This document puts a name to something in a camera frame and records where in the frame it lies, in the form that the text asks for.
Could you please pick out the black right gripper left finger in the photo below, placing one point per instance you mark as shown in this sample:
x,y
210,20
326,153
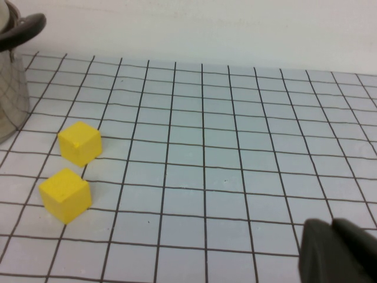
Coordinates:
x,y
324,256

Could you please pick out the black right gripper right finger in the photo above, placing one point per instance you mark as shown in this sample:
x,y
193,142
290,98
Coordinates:
x,y
363,244

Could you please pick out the white black-grid tablecloth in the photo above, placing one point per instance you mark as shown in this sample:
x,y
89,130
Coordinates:
x,y
224,153

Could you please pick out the yellow cube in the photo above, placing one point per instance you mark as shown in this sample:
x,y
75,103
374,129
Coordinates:
x,y
64,196
79,144

